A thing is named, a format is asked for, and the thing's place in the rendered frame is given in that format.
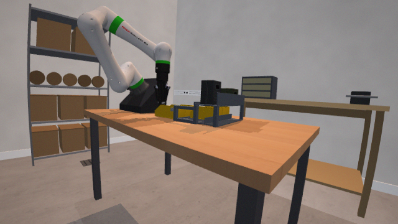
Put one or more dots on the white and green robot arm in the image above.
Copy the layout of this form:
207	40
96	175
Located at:
126	76

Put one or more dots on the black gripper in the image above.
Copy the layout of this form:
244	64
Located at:
160	87

